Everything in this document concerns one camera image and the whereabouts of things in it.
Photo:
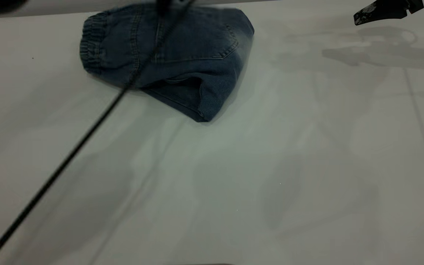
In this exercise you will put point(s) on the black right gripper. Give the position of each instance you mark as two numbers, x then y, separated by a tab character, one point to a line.
416	5

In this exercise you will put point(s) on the blue denim jeans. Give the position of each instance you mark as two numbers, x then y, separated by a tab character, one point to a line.
197	55

